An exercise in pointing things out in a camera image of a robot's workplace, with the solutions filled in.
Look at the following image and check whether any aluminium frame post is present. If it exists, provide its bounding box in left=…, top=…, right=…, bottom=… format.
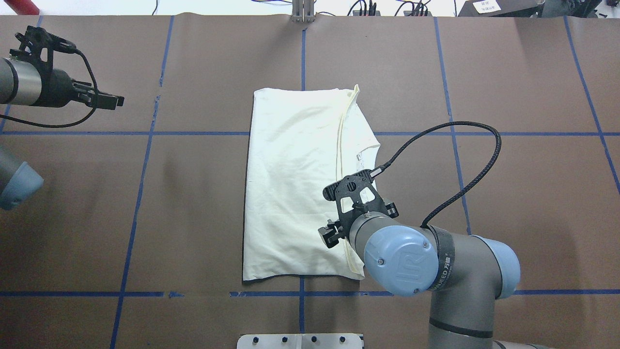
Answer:
left=291, top=0, right=316, bottom=23

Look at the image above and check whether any cream long sleeve cat shirt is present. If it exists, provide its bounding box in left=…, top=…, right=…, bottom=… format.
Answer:
left=242, top=85, right=380, bottom=282

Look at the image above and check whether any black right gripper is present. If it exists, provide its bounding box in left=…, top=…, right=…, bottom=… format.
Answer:
left=317, top=220, right=354, bottom=248

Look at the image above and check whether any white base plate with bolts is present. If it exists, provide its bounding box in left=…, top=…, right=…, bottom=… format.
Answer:
left=236, top=333, right=365, bottom=349

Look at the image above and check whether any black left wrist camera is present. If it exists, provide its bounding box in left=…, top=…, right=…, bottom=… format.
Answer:
left=10, top=26, right=78, bottom=76

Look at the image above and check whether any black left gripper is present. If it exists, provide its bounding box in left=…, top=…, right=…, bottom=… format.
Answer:
left=41, top=69, right=125, bottom=109

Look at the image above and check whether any brown paper table cover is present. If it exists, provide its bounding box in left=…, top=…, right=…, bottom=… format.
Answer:
left=1, top=13, right=619, bottom=349

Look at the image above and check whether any small black box device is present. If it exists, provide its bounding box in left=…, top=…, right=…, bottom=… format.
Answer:
left=457, top=0, right=545, bottom=17

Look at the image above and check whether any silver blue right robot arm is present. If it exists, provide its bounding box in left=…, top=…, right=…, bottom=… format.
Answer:
left=318, top=211, right=540, bottom=349

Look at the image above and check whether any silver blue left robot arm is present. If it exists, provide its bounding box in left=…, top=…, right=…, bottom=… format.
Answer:
left=0, top=58, right=124, bottom=210

